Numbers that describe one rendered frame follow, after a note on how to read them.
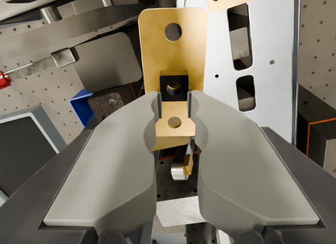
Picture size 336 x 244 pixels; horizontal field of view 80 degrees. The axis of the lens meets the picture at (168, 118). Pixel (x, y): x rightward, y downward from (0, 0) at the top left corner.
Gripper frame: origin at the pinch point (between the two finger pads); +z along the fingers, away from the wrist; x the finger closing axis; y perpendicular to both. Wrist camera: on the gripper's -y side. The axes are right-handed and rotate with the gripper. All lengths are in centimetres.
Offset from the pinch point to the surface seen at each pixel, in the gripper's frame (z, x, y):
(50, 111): 55, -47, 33
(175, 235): 114, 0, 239
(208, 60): 24.3, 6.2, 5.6
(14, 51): 6.3, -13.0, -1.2
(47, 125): 9.1, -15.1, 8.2
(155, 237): 114, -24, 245
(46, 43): 6.2, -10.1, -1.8
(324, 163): 19.6, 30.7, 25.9
